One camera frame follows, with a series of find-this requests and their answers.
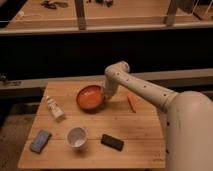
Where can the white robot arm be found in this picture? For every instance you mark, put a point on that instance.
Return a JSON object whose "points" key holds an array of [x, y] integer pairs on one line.
{"points": [[189, 130]]}

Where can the grey metal post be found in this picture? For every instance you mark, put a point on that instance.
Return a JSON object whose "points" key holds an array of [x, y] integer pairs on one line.
{"points": [[171, 13], [79, 6]]}

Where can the black smartphone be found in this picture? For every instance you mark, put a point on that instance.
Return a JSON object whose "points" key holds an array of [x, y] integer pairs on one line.
{"points": [[112, 142]]}

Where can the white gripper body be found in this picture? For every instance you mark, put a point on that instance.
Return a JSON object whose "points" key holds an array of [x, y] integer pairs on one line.
{"points": [[109, 90]]}

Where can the grey metal post right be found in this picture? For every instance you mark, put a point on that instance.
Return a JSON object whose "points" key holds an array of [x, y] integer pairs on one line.
{"points": [[171, 13]]}

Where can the orange ceramic bowl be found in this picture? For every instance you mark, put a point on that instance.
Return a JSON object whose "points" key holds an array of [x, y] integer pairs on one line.
{"points": [[90, 97]]}

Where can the white tube bottle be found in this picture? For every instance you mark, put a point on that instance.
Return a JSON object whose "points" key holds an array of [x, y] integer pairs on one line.
{"points": [[55, 110]]}

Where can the black tool on bench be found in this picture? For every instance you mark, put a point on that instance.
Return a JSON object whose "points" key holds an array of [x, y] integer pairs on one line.
{"points": [[54, 5]]}

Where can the blue sponge block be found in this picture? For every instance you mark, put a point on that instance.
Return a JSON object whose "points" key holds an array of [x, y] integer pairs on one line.
{"points": [[40, 141]]}

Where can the white paper cup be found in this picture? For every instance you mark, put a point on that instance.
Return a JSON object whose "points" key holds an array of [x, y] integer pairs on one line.
{"points": [[77, 137]]}

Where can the grey metal post left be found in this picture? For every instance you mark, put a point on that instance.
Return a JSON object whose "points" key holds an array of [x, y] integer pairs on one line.
{"points": [[79, 6]]}

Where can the small wooden table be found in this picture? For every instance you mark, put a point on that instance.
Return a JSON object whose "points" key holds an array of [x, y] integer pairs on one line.
{"points": [[141, 132]]}

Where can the orange carrot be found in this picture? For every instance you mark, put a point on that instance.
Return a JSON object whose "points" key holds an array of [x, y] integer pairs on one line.
{"points": [[131, 101]]}

